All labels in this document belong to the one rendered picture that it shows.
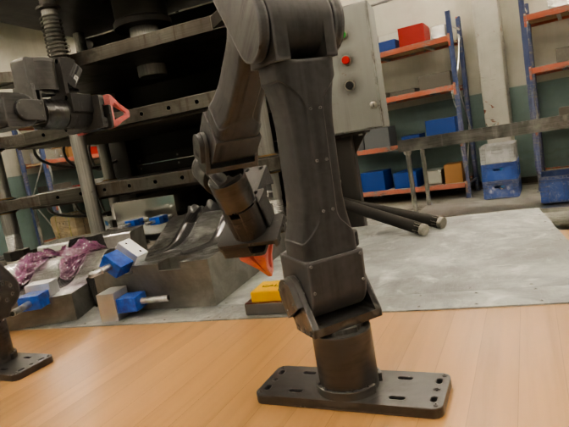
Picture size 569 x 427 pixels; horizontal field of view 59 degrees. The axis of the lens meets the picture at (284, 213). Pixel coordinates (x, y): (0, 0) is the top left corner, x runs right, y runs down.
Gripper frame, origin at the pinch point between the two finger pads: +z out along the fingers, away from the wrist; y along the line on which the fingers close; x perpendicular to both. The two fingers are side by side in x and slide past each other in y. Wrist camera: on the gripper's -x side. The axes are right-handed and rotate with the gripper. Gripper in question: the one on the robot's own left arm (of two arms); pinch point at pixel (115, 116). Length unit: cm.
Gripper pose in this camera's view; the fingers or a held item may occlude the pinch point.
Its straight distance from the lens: 117.1
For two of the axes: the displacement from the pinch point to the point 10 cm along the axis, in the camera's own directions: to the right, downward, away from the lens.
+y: -8.9, 0.9, 4.4
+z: 4.3, -1.5, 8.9
